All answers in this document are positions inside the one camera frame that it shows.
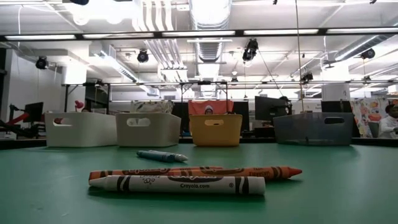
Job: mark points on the white crayon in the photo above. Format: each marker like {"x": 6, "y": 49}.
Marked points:
{"x": 179, "y": 156}
{"x": 186, "y": 185}

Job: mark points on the red crayon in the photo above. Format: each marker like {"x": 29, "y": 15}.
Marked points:
{"x": 58, "y": 120}

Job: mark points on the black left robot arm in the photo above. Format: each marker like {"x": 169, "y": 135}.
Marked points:
{"x": 79, "y": 1}

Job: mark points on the orange cloth panel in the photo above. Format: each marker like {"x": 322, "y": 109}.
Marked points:
{"x": 199, "y": 106}

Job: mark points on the person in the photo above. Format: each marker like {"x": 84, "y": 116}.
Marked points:
{"x": 209, "y": 109}
{"x": 390, "y": 123}

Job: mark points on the orange plastic bin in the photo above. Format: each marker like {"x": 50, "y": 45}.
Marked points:
{"x": 214, "y": 135}

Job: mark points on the white patterned cloth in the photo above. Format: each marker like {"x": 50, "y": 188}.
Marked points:
{"x": 152, "y": 107}

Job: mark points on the light grey plastic bin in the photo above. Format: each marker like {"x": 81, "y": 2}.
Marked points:
{"x": 146, "y": 135}

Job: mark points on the blue crayon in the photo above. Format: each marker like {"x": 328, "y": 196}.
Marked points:
{"x": 155, "y": 155}

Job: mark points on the white ceiling pipes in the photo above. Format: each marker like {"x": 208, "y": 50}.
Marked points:
{"x": 164, "y": 53}

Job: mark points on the black computer monitor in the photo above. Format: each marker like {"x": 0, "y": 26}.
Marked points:
{"x": 335, "y": 105}
{"x": 34, "y": 112}
{"x": 269, "y": 107}

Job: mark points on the black ceiling spot lamp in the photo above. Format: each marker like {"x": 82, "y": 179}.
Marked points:
{"x": 41, "y": 63}
{"x": 250, "y": 49}
{"x": 367, "y": 53}
{"x": 142, "y": 56}

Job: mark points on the orange crayon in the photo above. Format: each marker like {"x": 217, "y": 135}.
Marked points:
{"x": 133, "y": 171}
{"x": 267, "y": 172}

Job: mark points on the thin hanging pole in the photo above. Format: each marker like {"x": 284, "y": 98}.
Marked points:
{"x": 299, "y": 62}

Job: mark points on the dark grey plastic bin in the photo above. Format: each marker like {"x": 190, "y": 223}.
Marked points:
{"x": 311, "y": 130}

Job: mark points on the white plastic bin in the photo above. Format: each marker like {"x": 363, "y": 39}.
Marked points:
{"x": 87, "y": 133}

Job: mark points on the red desk lamp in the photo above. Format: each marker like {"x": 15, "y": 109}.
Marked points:
{"x": 79, "y": 104}

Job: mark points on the floral patterned cloth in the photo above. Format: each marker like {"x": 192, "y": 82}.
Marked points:
{"x": 367, "y": 115}

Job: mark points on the long ceiling light bar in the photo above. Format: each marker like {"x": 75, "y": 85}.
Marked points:
{"x": 40, "y": 37}

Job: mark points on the red machine part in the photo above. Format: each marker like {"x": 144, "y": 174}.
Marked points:
{"x": 18, "y": 119}

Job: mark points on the white ventilation duct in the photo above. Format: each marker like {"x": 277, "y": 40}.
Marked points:
{"x": 121, "y": 70}

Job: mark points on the small black ceiling camera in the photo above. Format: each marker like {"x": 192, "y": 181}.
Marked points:
{"x": 307, "y": 76}

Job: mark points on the black metal rack frame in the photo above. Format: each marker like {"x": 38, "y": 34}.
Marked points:
{"x": 66, "y": 96}

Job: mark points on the silver air duct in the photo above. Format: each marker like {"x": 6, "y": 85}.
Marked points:
{"x": 357, "y": 46}

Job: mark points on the black aluminium table frame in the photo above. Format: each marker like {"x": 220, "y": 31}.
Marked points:
{"x": 21, "y": 142}

